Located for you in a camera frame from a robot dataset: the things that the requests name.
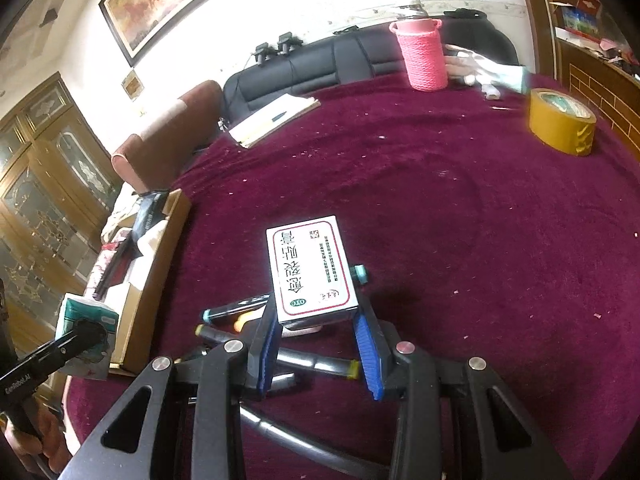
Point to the teal tissue pack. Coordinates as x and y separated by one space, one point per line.
95 362

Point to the wooden glass door cabinet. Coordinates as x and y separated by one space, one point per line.
57 189

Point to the person's left hand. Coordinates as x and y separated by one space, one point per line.
36 432

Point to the large black marker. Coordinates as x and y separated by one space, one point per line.
312 449

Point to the white notebook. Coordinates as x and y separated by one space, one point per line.
270 118

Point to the white medicine box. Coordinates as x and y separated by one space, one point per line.
311 280

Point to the brown fabric armchair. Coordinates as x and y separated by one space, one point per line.
152 158

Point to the wooden shelf with clutter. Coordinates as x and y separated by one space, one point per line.
579 44

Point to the small wall plaque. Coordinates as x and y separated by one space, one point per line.
132 85

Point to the red shiny pouch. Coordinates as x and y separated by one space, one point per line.
110 268

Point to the black packet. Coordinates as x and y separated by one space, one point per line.
150 213

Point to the black clamps on sofa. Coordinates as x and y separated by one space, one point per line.
286 43

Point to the yellow capped black marker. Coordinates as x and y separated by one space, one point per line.
349 369

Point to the pink knitted sleeve bottle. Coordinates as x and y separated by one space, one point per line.
421 48

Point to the yellow tape roll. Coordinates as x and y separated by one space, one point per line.
561 122

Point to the white gloves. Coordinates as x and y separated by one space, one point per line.
475 70

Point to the dark red table cloth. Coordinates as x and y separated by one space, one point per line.
479 240

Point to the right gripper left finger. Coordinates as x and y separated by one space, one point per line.
263 350

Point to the cardboard box tray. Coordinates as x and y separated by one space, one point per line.
138 297

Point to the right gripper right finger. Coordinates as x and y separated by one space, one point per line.
371 345

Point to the black leather sofa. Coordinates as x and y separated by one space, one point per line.
352 55

